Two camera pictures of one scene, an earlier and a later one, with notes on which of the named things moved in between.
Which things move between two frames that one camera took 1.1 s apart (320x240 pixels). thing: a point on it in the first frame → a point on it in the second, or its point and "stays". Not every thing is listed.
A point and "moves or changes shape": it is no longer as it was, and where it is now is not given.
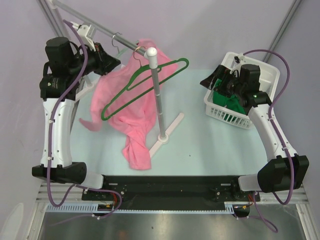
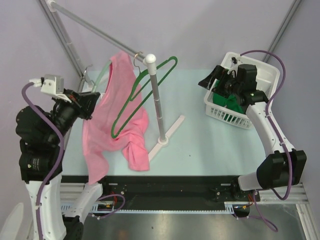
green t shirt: [231, 101] stays
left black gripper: [105, 63] → [86, 100]
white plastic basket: [269, 79] stays
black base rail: [169, 192] stays
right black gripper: [221, 70] stays
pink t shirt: [129, 97] moves or changes shape
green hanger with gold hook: [130, 86] → [138, 72]
